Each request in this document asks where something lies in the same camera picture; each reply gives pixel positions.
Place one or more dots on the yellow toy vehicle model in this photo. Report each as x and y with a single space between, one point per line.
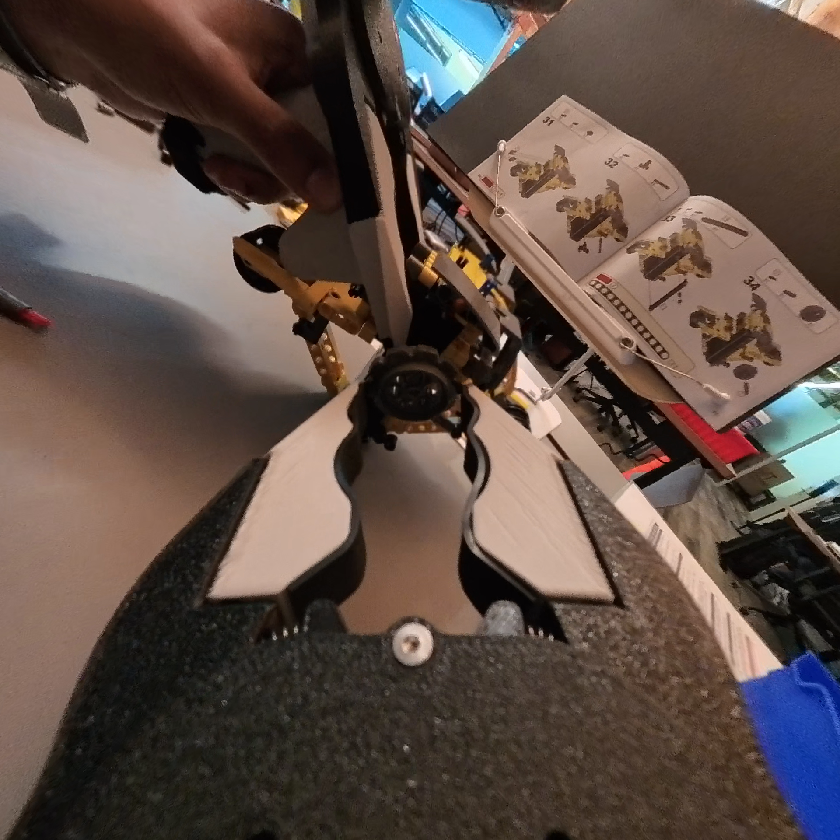
328 308

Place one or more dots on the black toy wheel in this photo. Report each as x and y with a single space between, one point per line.
413 387

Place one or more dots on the red storage box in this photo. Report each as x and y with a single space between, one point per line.
709 433

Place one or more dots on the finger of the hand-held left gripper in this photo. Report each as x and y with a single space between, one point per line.
321 249
394 262

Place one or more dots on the red-tipped pen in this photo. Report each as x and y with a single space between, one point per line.
29 318

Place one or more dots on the tagged blue plastic bin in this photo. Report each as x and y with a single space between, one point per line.
794 754

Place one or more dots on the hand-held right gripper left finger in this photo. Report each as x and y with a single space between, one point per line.
289 525

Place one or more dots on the person's left hand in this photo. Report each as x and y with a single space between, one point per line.
164 59

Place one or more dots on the metal wristwatch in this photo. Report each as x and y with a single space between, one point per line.
52 105

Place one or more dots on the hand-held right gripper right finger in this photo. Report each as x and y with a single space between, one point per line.
538 525

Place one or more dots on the instruction booklet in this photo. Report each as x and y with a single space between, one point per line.
656 249

